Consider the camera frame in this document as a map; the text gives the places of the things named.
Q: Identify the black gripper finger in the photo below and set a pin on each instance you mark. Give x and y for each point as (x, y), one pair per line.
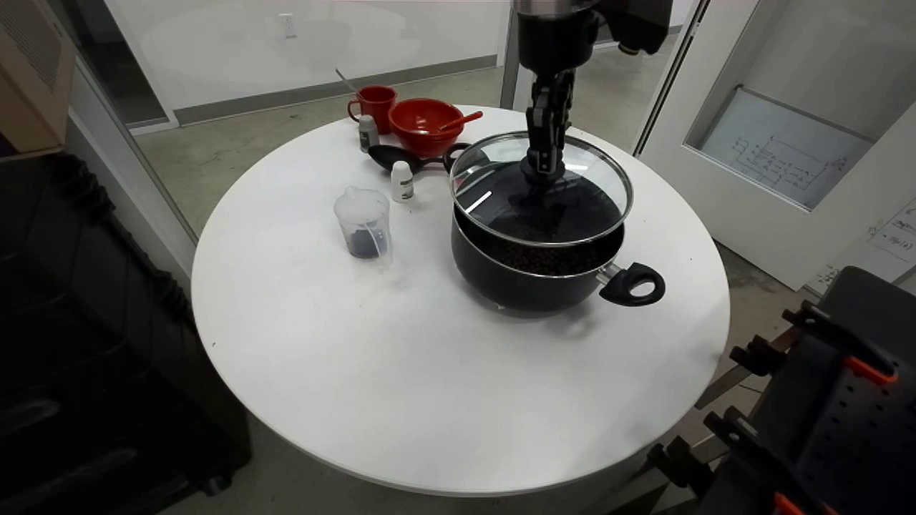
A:
(540, 142)
(558, 125)

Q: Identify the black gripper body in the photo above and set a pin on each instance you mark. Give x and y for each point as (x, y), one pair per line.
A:
(554, 46)

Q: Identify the glass lid black knob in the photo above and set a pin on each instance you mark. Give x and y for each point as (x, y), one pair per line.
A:
(500, 189)

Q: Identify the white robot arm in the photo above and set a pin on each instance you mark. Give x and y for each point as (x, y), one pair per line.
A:
(633, 24)

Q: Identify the black cooking pot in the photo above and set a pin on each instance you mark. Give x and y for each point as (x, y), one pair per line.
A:
(551, 278)

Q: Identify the red bowl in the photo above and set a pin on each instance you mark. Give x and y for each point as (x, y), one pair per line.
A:
(428, 126)

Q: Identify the red cup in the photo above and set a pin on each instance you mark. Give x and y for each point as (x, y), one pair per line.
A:
(372, 100)

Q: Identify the clear plastic measuring cup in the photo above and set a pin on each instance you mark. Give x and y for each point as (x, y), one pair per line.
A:
(364, 222)

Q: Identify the round white table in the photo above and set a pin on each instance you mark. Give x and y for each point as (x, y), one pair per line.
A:
(398, 372)

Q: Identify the orange black clamp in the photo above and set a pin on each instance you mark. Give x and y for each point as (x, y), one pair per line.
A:
(859, 356)
(790, 495)

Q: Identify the black cabinet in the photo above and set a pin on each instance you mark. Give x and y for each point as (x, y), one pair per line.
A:
(106, 402)

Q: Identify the black mounting base plate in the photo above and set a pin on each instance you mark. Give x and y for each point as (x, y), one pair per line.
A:
(849, 436)

